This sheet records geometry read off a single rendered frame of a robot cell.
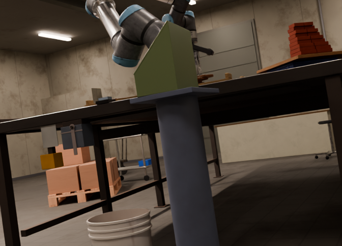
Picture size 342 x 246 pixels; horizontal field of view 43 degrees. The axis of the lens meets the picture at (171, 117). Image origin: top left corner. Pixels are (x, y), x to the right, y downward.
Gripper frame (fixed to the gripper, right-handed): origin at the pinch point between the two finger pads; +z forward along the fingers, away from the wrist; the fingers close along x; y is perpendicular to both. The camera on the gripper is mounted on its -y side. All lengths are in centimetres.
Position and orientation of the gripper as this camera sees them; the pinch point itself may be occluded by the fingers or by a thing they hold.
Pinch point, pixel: (200, 77)
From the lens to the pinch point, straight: 233.1
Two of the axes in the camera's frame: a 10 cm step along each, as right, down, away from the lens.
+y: -9.7, 1.5, 1.9
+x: -2.0, 0.0, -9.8
